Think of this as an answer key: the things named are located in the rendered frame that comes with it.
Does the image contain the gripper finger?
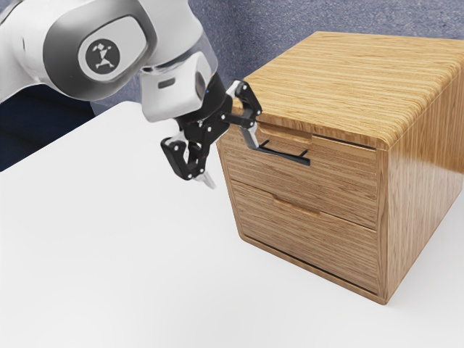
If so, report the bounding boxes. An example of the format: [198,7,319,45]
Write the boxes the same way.
[218,80,264,150]
[159,136,218,191]

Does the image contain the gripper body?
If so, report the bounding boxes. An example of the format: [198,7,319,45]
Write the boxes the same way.
[175,73,234,145]

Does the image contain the wooden two-drawer cabinet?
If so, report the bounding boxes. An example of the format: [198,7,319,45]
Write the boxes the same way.
[215,30,464,306]

